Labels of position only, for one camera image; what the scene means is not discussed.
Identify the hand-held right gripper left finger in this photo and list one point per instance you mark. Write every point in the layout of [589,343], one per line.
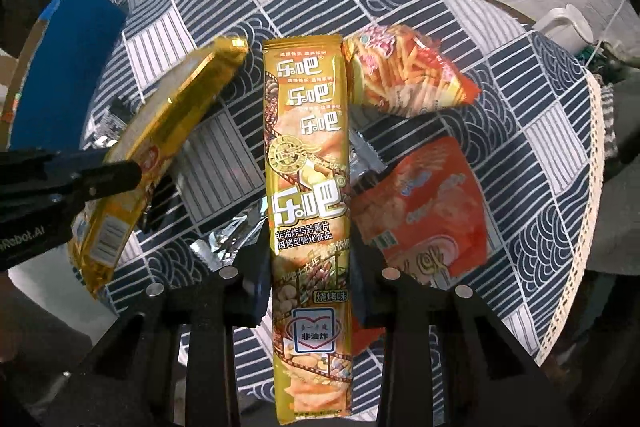
[257,287]

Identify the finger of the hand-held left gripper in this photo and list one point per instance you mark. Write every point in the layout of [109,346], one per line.
[110,179]
[50,159]

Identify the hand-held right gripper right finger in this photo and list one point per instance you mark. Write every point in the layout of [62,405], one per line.
[395,302]

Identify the blue cardboard box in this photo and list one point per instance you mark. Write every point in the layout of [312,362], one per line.
[60,82]

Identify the long gold snack packet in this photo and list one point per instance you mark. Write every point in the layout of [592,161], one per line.
[305,157]
[165,117]

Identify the silver foil snack packet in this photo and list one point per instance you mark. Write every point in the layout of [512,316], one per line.
[220,237]

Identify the large orange snack packet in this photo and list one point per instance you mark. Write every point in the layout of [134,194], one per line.
[425,207]

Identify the blue white patterned tablecloth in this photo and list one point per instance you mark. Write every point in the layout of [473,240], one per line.
[500,147]

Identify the orange fries snack packet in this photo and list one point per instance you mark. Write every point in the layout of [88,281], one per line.
[400,67]

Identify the white kettle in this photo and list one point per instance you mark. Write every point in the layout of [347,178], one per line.
[565,27]

